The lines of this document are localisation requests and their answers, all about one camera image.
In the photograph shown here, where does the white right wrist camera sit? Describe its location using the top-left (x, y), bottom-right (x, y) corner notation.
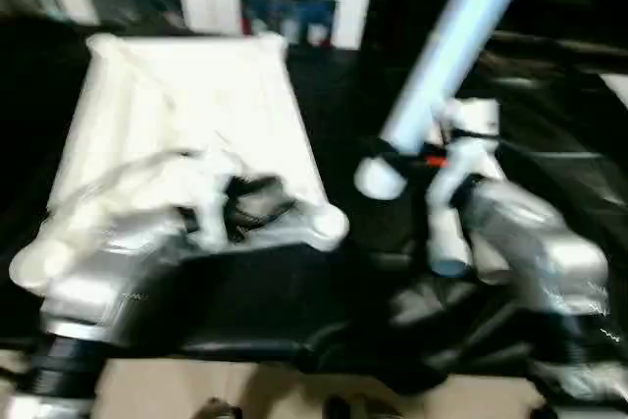
top-left (426, 97), bottom-right (501, 204)

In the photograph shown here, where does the white plastic table leg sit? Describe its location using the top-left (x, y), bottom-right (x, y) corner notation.
top-left (429, 212), bottom-right (470, 277)
top-left (470, 236), bottom-right (511, 286)
top-left (353, 0), bottom-right (544, 200)

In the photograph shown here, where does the white plastic table top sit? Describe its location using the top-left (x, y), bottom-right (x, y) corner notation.
top-left (9, 31), bottom-right (350, 298)

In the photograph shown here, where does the black mat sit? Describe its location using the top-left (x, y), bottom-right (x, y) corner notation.
top-left (0, 11), bottom-right (628, 395)

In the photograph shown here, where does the white flat board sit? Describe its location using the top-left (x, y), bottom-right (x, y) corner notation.
top-left (601, 74), bottom-right (628, 106)

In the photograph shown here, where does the black left robot foot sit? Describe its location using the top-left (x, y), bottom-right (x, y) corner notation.
top-left (200, 396), bottom-right (241, 419)

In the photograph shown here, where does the black rail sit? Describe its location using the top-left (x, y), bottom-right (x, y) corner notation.
top-left (490, 30), bottom-right (628, 55)

